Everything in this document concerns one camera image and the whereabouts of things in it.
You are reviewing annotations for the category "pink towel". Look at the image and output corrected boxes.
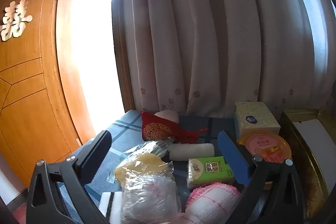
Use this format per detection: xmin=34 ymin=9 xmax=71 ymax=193
xmin=154 ymin=110 xmax=180 ymax=125

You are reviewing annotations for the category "wooden door frame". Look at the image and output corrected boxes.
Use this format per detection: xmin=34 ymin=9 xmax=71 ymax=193
xmin=55 ymin=0 xmax=135 ymax=147

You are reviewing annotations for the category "green tissue pack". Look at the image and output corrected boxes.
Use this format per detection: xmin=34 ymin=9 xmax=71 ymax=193
xmin=187 ymin=156 xmax=235 ymax=189

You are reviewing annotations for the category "yellow round container pink lid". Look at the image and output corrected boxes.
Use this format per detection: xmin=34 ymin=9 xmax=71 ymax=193
xmin=237 ymin=132 xmax=292 ymax=164

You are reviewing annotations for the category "yellow sponge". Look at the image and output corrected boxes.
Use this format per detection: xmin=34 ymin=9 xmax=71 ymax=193
xmin=114 ymin=154 xmax=174 ymax=185

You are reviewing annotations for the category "pink checked white cloth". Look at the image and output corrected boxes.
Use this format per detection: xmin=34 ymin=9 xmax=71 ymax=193
xmin=184 ymin=182 xmax=242 ymax=224

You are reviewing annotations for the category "pale yellow tissue pack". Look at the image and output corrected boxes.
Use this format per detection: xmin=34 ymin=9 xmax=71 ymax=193
xmin=234 ymin=101 xmax=281 ymax=140

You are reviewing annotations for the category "white black striped cloth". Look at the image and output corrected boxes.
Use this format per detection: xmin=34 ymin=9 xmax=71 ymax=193
xmin=99 ymin=191 xmax=124 ymax=224

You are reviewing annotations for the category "wooden door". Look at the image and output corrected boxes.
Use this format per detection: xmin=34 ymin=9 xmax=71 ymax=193
xmin=0 ymin=0 xmax=79 ymax=188

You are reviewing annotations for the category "white towel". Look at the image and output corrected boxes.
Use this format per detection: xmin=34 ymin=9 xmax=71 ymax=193
xmin=169 ymin=143 xmax=215 ymax=161

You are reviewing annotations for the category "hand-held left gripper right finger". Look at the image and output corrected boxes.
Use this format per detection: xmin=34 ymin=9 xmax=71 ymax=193
xmin=217 ymin=131 xmax=307 ymax=224

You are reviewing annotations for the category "clear plastic bag of cotton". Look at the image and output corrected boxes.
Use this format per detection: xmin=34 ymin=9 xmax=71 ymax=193
xmin=121 ymin=174 xmax=184 ymax=224

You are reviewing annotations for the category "gold tin box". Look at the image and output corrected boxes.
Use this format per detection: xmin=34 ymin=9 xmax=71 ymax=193
xmin=278 ymin=107 xmax=336 ymax=219

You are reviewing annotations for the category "red embroidered pouch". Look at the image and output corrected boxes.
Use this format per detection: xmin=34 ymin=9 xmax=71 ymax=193
xmin=141 ymin=111 xmax=209 ymax=144

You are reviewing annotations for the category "pale floral curtain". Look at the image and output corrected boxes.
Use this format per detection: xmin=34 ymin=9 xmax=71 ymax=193
xmin=113 ymin=0 xmax=336 ymax=122

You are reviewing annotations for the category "white paper-cut door decoration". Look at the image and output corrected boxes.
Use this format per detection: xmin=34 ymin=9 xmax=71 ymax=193
xmin=0 ymin=0 xmax=33 ymax=42

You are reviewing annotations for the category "blue plaid blanket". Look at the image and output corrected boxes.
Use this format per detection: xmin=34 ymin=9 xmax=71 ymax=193
xmin=58 ymin=110 xmax=263 ymax=224

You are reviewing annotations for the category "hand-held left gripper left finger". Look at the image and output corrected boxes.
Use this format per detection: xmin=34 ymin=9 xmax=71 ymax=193
xmin=26 ymin=130 xmax=113 ymax=224

